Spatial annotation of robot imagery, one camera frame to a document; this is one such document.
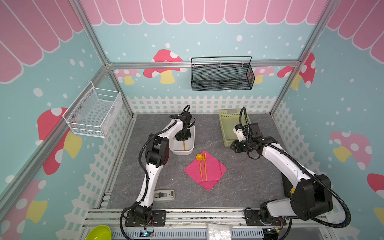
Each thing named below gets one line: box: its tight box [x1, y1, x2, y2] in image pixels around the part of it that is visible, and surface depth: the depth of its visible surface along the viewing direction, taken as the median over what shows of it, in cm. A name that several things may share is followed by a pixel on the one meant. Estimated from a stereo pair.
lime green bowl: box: [85, 225, 112, 240], surface depth 70 cm
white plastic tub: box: [169, 124, 196, 155], surface depth 99 cm
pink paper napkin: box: [184, 150, 228, 191], surface depth 92 cm
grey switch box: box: [153, 189, 175, 201], surface depth 81 cm
